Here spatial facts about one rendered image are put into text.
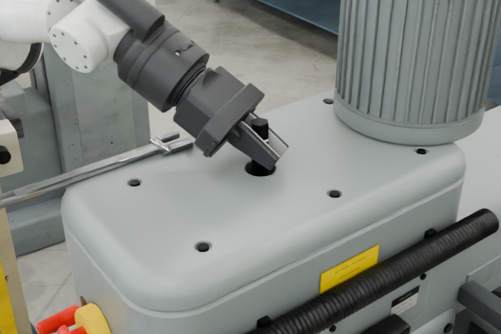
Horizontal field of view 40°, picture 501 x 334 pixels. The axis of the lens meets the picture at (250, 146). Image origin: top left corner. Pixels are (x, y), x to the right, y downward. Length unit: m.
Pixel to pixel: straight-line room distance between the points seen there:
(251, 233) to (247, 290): 0.06
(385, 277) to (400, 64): 0.25
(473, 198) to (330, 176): 0.30
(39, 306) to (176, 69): 2.83
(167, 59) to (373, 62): 0.25
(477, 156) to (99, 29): 0.64
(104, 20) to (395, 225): 0.41
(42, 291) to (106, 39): 2.88
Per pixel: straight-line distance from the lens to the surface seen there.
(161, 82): 0.77
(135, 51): 0.78
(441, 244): 0.87
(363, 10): 0.84
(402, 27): 0.82
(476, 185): 1.08
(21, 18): 0.93
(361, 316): 0.90
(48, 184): 0.81
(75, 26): 0.79
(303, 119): 0.93
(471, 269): 1.08
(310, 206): 0.75
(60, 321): 0.91
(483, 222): 0.92
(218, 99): 0.78
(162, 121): 4.97
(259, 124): 0.78
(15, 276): 2.96
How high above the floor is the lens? 2.32
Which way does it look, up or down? 30 degrees down
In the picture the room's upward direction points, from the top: straight up
